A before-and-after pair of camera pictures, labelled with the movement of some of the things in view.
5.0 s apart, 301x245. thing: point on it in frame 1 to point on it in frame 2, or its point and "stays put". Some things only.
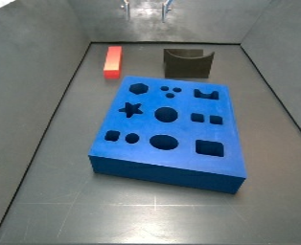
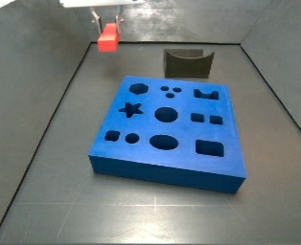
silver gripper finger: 166,9 to 119,19
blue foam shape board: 168,130 stays put
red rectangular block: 112,62 to 108,38
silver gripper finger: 127,9 to 98,16
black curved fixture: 187,63 stays put
